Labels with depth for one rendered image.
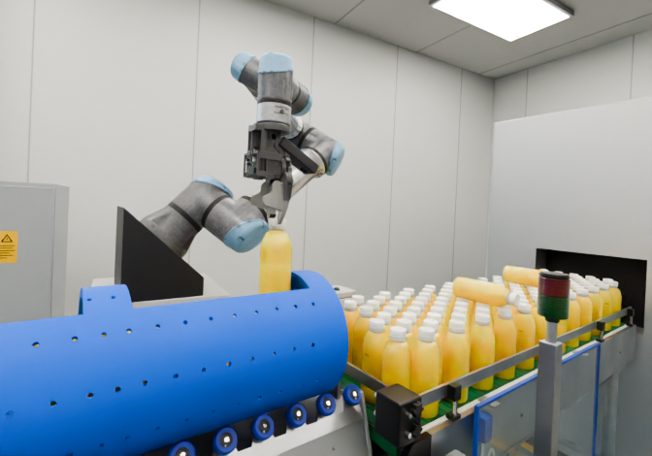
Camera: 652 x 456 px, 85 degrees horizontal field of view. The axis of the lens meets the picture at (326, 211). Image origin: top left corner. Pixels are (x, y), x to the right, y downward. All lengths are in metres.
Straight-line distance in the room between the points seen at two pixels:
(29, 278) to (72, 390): 1.59
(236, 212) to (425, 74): 4.29
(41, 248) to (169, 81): 1.92
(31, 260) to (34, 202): 0.27
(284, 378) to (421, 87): 4.51
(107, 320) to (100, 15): 3.22
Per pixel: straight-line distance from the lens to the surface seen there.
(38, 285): 2.19
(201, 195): 1.06
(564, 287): 0.98
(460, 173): 5.32
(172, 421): 0.69
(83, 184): 3.40
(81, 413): 0.64
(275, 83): 0.80
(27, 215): 2.16
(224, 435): 0.78
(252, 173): 0.76
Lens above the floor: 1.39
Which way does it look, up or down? level
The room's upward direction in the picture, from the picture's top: 3 degrees clockwise
